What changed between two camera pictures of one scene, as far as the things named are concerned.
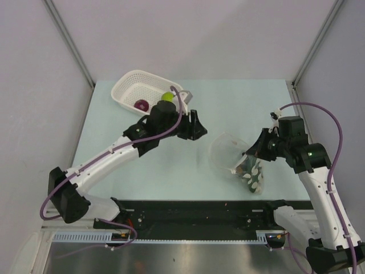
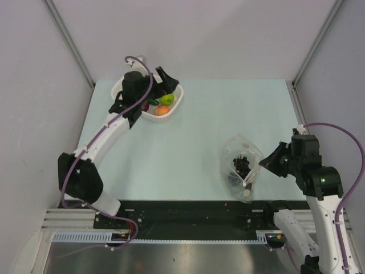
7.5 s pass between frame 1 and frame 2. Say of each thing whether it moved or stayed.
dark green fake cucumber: moved
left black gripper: moved
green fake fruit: stayed
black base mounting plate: stayed
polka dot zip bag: moved
